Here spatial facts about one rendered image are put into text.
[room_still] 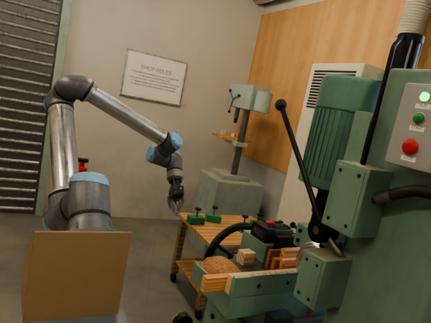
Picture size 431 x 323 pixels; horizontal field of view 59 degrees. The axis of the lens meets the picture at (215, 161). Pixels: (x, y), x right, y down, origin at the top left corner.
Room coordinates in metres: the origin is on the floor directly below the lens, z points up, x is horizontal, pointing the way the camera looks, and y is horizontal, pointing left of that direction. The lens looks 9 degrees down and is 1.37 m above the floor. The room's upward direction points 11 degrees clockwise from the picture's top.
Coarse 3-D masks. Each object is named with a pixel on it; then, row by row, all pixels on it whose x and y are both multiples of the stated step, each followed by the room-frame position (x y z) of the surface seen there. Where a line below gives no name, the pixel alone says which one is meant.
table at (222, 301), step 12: (240, 264) 1.11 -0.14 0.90; (264, 264) 1.15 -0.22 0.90; (192, 276) 1.06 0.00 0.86; (216, 300) 0.94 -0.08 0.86; (228, 300) 0.90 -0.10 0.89; (240, 300) 0.91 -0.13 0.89; (252, 300) 0.93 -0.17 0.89; (264, 300) 0.95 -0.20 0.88; (276, 300) 0.98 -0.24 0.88; (288, 300) 1.00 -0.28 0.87; (228, 312) 0.90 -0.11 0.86; (240, 312) 0.91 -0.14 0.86; (252, 312) 0.94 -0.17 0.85; (264, 312) 0.96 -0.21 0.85
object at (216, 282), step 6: (264, 270) 1.01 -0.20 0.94; (204, 276) 0.90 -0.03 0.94; (210, 276) 0.91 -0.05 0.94; (216, 276) 0.91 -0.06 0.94; (222, 276) 0.92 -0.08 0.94; (204, 282) 0.90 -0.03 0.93; (210, 282) 0.90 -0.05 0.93; (216, 282) 0.91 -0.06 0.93; (222, 282) 0.92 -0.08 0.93; (204, 288) 0.89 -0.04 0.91; (210, 288) 0.90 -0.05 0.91; (216, 288) 0.91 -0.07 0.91; (222, 288) 0.92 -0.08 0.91
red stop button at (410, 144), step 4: (408, 140) 0.72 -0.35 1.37; (412, 140) 0.72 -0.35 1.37; (404, 144) 0.73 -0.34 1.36; (408, 144) 0.72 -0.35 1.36; (412, 144) 0.71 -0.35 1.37; (416, 144) 0.71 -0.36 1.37; (404, 148) 0.73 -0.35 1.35; (408, 148) 0.72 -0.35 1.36; (412, 148) 0.71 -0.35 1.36; (416, 148) 0.71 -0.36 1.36; (404, 152) 0.73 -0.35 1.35; (408, 152) 0.72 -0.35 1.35; (412, 152) 0.71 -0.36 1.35
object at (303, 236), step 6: (300, 222) 1.11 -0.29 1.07; (306, 222) 1.12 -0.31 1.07; (300, 228) 1.10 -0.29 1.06; (306, 228) 1.08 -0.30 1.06; (300, 234) 1.09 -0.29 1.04; (306, 234) 1.07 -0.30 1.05; (294, 240) 1.11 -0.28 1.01; (300, 240) 1.09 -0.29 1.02; (306, 240) 1.07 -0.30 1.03; (300, 246) 1.08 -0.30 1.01
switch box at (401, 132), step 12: (408, 84) 0.76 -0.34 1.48; (420, 84) 0.74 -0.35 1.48; (408, 96) 0.76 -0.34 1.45; (408, 108) 0.75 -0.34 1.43; (420, 108) 0.73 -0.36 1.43; (396, 120) 0.77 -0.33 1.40; (408, 120) 0.74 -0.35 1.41; (396, 132) 0.76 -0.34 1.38; (408, 132) 0.74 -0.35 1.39; (420, 132) 0.72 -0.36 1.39; (396, 144) 0.75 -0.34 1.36; (420, 144) 0.71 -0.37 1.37; (396, 156) 0.75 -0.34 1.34; (420, 156) 0.71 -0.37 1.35; (420, 168) 0.70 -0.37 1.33
